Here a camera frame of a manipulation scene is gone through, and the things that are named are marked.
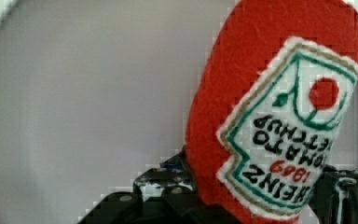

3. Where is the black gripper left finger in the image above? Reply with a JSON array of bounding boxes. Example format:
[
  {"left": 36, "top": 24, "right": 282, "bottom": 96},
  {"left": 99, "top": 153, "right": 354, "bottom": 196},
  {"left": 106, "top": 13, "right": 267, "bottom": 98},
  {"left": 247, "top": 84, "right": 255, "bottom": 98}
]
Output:
[{"left": 78, "top": 151, "right": 240, "bottom": 224}]

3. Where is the grey round plate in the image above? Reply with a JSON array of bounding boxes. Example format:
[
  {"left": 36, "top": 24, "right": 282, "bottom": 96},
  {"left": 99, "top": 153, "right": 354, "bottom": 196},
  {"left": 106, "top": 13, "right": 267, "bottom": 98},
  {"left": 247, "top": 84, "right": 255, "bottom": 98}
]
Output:
[{"left": 0, "top": 0, "right": 358, "bottom": 224}]

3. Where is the red plush ketchup bottle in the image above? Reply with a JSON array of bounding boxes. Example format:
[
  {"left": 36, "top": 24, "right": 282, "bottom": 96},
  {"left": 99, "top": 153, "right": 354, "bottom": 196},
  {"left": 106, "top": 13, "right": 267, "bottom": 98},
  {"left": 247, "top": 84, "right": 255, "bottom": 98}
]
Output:
[{"left": 186, "top": 0, "right": 358, "bottom": 224}]

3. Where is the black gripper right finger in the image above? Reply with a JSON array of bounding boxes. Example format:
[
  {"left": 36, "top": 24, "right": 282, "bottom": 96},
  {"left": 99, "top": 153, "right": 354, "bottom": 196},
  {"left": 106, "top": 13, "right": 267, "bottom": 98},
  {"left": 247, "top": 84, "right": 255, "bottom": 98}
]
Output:
[{"left": 309, "top": 165, "right": 358, "bottom": 224}]

